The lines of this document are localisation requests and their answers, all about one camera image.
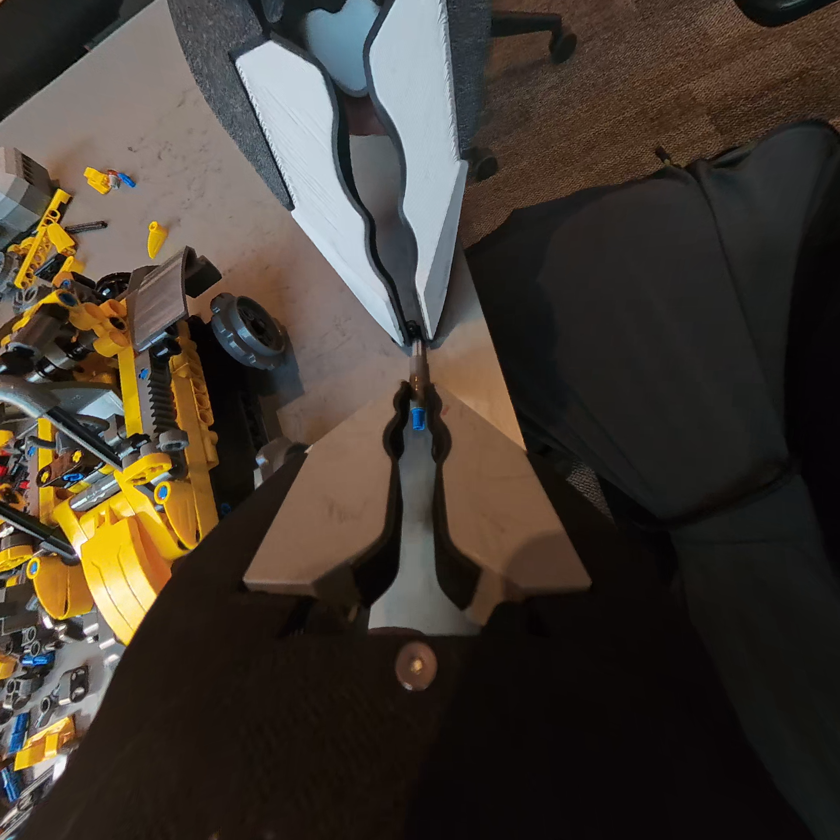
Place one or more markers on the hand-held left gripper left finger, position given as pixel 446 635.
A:
pixel 328 519

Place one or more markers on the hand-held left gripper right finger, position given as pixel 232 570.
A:
pixel 512 519

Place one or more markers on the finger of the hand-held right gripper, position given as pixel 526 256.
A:
pixel 315 158
pixel 427 131

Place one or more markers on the small grey toy connector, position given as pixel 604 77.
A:
pixel 420 361

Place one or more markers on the grey desk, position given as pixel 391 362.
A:
pixel 171 131

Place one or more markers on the black office chair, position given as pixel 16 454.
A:
pixel 525 24

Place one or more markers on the small yellow curved toy piece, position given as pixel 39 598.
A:
pixel 156 239

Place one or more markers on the small yellow toy panel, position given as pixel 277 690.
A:
pixel 99 180

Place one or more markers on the person's black clothing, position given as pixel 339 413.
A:
pixel 683 394

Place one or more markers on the yellow toy brick vehicle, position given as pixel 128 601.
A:
pixel 118 446

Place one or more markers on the grey toy battery hub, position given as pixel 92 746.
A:
pixel 20 184

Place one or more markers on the pile of loose toy bricks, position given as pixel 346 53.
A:
pixel 33 709

